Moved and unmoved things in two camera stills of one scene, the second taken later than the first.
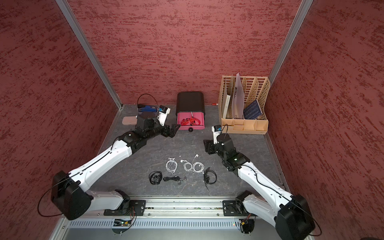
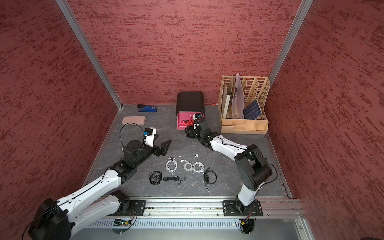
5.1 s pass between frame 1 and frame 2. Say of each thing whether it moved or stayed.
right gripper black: moved
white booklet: stayed
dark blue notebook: stayed
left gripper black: moved
